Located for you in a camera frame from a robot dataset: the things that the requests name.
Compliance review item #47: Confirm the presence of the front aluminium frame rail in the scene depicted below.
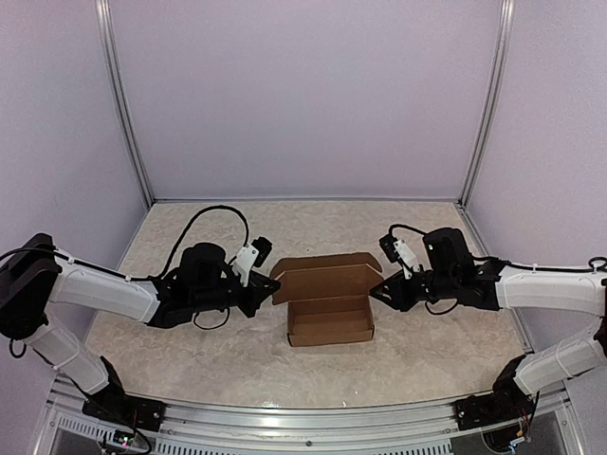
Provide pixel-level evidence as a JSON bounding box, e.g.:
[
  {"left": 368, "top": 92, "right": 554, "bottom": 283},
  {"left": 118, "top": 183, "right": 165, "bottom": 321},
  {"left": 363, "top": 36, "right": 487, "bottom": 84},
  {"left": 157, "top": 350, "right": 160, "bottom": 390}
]
[{"left": 31, "top": 376, "right": 590, "bottom": 454}]

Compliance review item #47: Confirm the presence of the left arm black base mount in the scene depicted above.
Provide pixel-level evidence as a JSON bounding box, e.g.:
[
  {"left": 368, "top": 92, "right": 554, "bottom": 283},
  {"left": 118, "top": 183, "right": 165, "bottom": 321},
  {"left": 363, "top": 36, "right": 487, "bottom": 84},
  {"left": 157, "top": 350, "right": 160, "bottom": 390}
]
[{"left": 82, "top": 392, "right": 166, "bottom": 432}]

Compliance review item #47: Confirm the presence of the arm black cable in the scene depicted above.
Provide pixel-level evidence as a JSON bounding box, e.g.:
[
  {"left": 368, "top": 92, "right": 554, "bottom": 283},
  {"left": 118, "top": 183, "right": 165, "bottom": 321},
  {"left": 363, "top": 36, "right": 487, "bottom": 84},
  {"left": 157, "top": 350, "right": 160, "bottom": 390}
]
[
  {"left": 386, "top": 223, "right": 607, "bottom": 276},
  {"left": 158, "top": 205, "right": 251, "bottom": 281}
]

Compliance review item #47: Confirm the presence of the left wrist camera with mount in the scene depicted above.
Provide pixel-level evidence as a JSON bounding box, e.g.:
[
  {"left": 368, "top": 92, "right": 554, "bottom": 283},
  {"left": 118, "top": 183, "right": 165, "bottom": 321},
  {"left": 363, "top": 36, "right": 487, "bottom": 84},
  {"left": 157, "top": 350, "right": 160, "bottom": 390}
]
[{"left": 231, "top": 236, "right": 272, "bottom": 287}]

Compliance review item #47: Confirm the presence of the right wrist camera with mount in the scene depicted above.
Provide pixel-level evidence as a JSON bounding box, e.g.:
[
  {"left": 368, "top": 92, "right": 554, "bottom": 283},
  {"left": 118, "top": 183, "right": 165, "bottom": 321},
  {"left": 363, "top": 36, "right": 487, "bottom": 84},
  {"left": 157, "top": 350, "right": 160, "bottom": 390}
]
[{"left": 378, "top": 233, "right": 421, "bottom": 280}]

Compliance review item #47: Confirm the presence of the aluminium corner post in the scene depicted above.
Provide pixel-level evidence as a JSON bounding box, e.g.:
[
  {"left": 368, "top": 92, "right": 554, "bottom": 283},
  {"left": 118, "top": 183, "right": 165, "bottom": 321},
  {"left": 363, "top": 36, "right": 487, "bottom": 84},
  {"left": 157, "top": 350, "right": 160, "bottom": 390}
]
[
  {"left": 94, "top": 0, "right": 156, "bottom": 210},
  {"left": 458, "top": 0, "right": 516, "bottom": 211}
]

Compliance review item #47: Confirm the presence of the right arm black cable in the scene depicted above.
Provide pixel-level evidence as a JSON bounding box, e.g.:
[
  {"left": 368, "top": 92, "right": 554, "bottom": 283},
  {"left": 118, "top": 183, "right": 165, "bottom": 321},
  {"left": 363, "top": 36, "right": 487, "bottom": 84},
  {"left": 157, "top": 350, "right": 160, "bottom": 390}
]
[{"left": 386, "top": 223, "right": 607, "bottom": 276}]

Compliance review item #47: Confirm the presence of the left aluminium corner post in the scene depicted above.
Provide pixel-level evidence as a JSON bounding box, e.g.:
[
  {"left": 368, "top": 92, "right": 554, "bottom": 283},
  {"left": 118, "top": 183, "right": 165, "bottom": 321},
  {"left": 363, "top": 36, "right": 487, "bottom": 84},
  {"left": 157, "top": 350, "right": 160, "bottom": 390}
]
[{"left": 94, "top": 0, "right": 156, "bottom": 210}]

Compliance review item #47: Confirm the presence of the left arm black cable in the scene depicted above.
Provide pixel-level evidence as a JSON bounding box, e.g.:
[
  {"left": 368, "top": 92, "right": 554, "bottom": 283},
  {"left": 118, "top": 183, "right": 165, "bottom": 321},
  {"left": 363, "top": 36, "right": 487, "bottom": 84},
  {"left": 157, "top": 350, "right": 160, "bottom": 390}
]
[{"left": 158, "top": 205, "right": 251, "bottom": 281}]

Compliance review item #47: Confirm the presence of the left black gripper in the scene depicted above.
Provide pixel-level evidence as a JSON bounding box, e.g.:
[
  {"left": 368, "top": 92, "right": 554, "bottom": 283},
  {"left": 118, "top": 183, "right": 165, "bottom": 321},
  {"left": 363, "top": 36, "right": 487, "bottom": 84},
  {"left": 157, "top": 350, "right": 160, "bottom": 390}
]
[{"left": 192, "top": 272, "right": 280, "bottom": 319}]

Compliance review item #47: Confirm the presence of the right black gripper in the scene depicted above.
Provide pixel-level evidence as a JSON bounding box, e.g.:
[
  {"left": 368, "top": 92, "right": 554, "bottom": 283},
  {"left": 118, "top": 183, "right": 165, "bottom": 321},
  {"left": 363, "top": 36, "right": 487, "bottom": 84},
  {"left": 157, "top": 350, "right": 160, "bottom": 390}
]
[{"left": 370, "top": 268, "right": 458, "bottom": 311}]

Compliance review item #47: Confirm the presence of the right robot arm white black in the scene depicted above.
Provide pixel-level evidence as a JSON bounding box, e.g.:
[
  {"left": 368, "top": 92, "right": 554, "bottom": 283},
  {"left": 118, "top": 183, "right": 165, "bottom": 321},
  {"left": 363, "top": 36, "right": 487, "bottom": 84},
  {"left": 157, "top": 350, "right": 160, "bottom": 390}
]
[{"left": 370, "top": 227, "right": 606, "bottom": 421}]

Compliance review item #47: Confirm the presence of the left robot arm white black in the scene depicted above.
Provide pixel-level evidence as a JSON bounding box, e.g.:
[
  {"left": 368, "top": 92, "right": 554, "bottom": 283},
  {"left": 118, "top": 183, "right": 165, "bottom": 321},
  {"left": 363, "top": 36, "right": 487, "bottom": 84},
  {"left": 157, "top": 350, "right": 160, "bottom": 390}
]
[{"left": 1, "top": 233, "right": 281, "bottom": 422}]

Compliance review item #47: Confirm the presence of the brown cardboard box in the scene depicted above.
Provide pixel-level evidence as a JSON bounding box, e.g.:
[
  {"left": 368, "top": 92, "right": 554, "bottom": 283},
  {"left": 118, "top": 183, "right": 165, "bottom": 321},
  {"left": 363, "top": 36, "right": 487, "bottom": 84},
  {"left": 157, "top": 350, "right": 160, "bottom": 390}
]
[{"left": 270, "top": 252, "right": 383, "bottom": 348}]

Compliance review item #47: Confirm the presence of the right aluminium corner post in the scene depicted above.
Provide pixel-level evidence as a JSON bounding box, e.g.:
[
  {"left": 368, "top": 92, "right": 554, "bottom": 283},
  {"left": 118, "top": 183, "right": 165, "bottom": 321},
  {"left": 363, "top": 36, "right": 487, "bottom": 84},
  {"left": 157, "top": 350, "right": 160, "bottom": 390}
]
[{"left": 458, "top": 0, "right": 516, "bottom": 211}]

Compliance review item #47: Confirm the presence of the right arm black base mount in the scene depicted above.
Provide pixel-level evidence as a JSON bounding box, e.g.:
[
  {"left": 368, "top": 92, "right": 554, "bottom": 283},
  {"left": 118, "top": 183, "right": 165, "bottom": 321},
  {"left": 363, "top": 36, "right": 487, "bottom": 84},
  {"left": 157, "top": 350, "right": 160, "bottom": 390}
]
[{"left": 454, "top": 391, "right": 535, "bottom": 431}]

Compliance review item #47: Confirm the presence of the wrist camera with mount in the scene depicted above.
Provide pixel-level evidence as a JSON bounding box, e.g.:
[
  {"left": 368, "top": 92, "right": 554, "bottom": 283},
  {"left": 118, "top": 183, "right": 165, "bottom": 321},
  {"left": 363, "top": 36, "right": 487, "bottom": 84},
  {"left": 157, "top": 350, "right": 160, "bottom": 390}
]
[
  {"left": 231, "top": 236, "right": 272, "bottom": 287},
  {"left": 378, "top": 233, "right": 421, "bottom": 280}
]

